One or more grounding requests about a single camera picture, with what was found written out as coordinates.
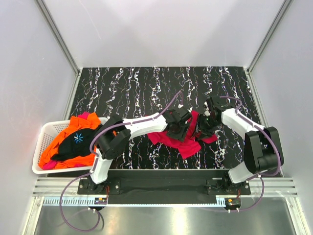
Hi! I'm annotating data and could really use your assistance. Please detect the purple cable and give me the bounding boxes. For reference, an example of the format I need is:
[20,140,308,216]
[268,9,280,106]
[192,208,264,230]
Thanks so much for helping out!
[59,90,184,232]
[220,95,280,213]

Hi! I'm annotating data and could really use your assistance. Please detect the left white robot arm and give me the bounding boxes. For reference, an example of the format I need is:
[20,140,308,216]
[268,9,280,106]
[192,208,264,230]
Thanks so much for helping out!
[88,106,192,194]

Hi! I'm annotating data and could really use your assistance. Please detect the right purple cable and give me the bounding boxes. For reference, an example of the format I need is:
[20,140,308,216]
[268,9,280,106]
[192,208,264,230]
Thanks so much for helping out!
[220,95,280,213]

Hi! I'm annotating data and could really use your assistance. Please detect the left aluminium frame post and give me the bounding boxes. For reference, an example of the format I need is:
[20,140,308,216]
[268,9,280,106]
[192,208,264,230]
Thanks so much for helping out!
[34,0,81,75]

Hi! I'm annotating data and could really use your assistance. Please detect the magenta t shirt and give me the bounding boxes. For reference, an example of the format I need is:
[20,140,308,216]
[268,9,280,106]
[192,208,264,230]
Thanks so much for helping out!
[147,111,218,159]

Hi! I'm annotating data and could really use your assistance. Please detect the right aluminium frame post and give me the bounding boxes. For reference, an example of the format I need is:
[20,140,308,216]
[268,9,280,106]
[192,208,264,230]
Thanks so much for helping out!
[246,0,293,73]

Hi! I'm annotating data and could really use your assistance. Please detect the white plastic laundry basket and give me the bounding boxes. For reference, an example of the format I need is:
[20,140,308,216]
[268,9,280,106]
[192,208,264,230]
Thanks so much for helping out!
[32,117,110,175]

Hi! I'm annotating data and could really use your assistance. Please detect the orange t shirt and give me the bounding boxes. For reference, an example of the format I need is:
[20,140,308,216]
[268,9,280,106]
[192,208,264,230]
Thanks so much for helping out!
[38,112,102,170]

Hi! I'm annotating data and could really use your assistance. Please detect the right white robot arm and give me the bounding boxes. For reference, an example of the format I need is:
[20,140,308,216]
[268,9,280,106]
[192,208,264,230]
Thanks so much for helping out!
[196,96,284,194]

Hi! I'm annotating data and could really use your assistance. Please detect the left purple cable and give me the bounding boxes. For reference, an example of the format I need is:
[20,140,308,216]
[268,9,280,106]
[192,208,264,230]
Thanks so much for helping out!
[59,90,184,232]

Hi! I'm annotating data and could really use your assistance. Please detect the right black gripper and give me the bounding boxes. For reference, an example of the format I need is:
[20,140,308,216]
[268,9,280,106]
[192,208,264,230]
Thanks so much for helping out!
[191,114,220,141]

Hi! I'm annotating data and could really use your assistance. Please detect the aluminium rail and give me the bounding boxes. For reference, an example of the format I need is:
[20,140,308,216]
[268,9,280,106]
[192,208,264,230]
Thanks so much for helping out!
[32,177,298,208]

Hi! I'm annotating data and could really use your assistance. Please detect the aluminium frame post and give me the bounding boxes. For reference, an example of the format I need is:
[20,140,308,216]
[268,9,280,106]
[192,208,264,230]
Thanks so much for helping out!
[246,0,293,73]
[34,0,81,75]

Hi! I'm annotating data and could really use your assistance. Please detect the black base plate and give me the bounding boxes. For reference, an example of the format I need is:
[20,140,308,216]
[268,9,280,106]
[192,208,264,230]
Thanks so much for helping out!
[78,169,251,206]

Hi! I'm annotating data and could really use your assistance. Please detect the black t shirt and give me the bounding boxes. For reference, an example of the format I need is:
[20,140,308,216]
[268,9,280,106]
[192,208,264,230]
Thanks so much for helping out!
[51,128,96,162]

